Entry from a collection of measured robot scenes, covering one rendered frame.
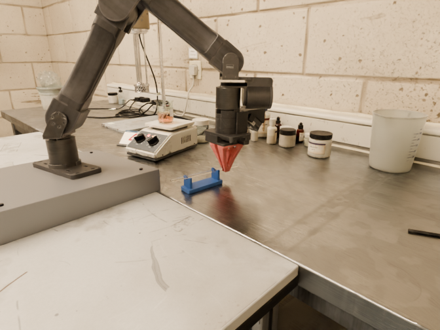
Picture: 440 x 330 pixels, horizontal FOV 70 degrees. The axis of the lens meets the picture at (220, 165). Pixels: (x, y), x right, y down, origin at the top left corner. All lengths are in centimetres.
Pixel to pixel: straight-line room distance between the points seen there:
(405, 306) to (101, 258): 42
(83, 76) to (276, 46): 77
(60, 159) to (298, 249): 54
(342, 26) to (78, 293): 102
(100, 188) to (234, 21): 97
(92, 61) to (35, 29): 266
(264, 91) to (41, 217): 51
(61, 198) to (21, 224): 7
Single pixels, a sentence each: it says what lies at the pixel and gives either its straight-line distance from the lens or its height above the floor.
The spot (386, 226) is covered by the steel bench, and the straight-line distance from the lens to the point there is 65.
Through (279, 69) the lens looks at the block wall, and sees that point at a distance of 127.
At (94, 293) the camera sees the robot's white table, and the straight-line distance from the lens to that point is 47.
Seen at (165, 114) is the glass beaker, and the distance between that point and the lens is 99.
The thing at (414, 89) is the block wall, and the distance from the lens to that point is 107.
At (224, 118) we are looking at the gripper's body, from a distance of 71.
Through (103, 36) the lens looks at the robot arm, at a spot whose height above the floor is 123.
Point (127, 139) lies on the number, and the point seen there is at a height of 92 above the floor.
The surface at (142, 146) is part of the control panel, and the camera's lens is 96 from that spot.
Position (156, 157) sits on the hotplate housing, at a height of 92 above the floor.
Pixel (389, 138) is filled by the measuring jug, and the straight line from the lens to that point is 91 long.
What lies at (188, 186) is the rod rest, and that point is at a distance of 71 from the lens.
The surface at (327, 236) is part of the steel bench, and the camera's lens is 58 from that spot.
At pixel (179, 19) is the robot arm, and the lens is 71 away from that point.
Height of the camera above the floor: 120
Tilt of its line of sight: 20 degrees down
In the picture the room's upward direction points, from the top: straight up
